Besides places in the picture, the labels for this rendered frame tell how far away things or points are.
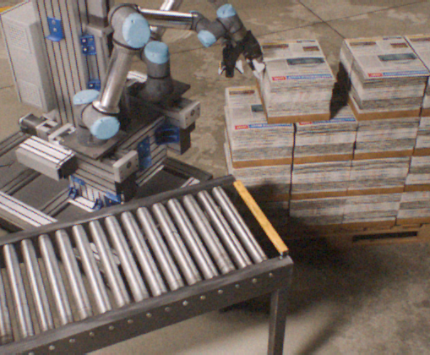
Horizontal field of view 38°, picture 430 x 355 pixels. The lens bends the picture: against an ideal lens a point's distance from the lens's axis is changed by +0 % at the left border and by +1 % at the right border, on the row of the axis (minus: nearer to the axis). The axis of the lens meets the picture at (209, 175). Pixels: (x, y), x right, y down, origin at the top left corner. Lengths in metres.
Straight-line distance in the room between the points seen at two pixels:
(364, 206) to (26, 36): 1.84
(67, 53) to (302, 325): 1.68
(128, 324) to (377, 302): 1.50
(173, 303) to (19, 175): 1.79
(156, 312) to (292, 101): 1.18
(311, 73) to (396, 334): 1.29
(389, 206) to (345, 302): 0.54
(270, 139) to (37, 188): 1.41
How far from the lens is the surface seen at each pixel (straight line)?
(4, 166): 3.82
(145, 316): 2.15
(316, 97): 2.83
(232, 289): 2.22
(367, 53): 3.00
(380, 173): 3.17
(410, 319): 3.24
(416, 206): 3.40
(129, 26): 2.45
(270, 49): 2.99
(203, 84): 4.77
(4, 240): 2.47
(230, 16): 2.72
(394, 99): 2.93
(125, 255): 2.31
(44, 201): 3.51
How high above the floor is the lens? 2.46
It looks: 39 degrees down
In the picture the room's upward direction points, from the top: 1 degrees counter-clockwise
